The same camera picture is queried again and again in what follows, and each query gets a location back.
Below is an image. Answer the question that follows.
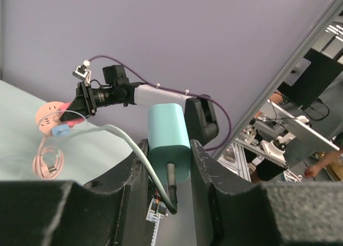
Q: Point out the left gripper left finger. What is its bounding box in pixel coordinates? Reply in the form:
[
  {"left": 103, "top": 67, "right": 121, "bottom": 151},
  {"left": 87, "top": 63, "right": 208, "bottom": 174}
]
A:
[{"left": 1, "top": 153, "right": 150, "bottom": 245}]

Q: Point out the pink coiled USB cable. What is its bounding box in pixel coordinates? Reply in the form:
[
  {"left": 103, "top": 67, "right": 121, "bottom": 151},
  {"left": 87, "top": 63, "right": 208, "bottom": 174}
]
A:
[{"left": 32, "top": 135, "right": 65, "bottom": 180}]

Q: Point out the small teal cube charger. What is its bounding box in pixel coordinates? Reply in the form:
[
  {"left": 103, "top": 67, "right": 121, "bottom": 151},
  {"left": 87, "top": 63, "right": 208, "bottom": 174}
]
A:
[{"left": 148, "top": 103, "right": 191, "bottom": 184}]

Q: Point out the grey cable duct rail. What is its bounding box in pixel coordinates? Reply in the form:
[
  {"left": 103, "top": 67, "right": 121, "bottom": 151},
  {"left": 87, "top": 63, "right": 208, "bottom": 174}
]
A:
[{"left": 146, "top": 197, "right": 168, "bottom": 246}]

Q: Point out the pale green charging cable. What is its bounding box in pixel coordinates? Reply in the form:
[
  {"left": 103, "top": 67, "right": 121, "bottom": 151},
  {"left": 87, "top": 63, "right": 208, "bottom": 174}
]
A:
[{"left": 0, "top": 124, "right": 179, "bottom": 215}]

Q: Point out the person in background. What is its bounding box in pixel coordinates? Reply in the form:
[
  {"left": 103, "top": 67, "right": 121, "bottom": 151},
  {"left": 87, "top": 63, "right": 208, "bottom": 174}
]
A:
[{"left": 250, "top": 90, "right": 342, "bottom": 183}]

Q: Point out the red pink cube charger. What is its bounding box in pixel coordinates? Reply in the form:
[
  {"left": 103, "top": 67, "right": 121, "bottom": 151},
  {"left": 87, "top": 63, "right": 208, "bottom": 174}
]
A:
[{"left": 59, "top": 102, "right": 84, "bottom": 126}]

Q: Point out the white thin USB cable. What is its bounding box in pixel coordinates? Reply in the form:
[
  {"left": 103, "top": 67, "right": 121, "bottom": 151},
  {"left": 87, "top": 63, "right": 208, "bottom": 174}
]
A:
[{"left": 0, "top": 117, "right": 92, "bottom": 163}]

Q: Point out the light blue cube charger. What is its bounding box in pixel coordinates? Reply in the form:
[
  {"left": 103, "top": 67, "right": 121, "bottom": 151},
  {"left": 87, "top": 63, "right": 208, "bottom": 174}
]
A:
[{"left": 51, "top": 124, "right": 71, "bottom": 137}]

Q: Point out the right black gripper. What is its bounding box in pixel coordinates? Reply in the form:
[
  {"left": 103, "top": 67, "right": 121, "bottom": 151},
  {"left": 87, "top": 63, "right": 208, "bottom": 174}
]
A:
[{"left": 59, "top": 82, "right": 128, "bottom": 122}]

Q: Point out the pink round socket hub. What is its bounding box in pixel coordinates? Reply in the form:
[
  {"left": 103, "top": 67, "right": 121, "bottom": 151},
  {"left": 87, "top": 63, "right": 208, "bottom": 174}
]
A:
[{"left": 35, "top": 101, "right": 65, "bottom": 138}]

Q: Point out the right aluminium frame post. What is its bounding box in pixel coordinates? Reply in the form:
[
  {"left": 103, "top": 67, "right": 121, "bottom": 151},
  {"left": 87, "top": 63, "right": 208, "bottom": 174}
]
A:
[{"left": 212, "top": 0, "right": 342, "bottom": 159}]

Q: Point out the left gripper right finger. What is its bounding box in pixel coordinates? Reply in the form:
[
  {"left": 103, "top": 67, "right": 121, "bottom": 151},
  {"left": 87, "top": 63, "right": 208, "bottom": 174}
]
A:
[{"left": 191, "top": 140, "right": 342, "bottom": 245}]

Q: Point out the background workbench equipment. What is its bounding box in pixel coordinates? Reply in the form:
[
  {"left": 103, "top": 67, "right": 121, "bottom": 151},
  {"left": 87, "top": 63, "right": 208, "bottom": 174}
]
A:
[{"left": 217, "top": 12, "right": 343, "bottom": 182}]

